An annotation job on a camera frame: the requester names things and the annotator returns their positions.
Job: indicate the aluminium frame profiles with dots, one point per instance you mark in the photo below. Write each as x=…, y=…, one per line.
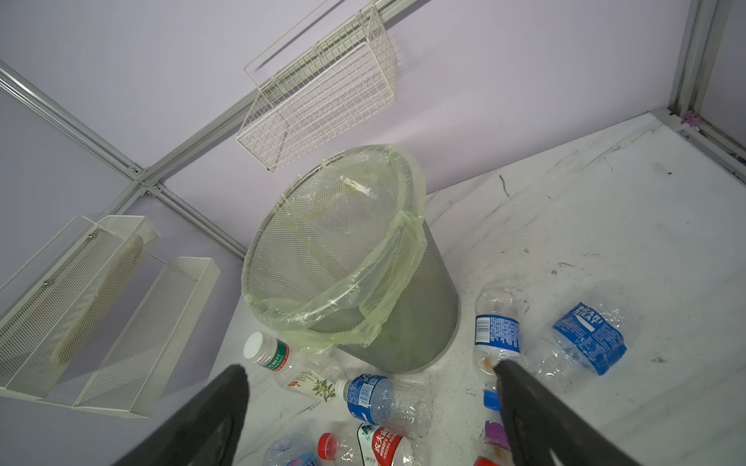
x=77, y=64

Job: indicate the small clear bottle blue white label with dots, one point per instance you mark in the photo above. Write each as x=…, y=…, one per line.
x=497, y=332

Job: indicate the white two-tier mesh shelf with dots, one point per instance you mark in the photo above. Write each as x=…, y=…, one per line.
x=96, y=292

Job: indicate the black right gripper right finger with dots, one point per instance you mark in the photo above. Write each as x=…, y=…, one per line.
x=542, y=430

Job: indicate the clear bottle green neck label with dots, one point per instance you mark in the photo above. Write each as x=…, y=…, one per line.
x=314, y=376

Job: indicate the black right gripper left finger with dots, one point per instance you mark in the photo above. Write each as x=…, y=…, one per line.
x=205, y=431

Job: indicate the green plastic bin liner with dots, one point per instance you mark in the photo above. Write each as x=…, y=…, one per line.
x=336, y=252

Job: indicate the white wire wall basket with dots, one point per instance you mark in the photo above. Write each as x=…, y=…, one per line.
x=346, y=78

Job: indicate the large clear bottle colourful label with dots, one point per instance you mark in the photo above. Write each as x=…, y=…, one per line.
x=292, y=450

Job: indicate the red cap clear bottle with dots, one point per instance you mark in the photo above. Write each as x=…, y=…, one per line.
x=369, y=445

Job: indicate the small crushed bottle blue label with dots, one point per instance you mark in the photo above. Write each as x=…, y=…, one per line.
x=588, y=332

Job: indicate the round clear bottle red label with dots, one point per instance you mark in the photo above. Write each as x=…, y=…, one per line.
x=492, y=447

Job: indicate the small bottle blue label near bin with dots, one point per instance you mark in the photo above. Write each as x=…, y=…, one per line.
x=402, y=406

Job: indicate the grey mesh waste bin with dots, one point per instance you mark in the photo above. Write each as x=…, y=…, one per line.
x=423, y=323

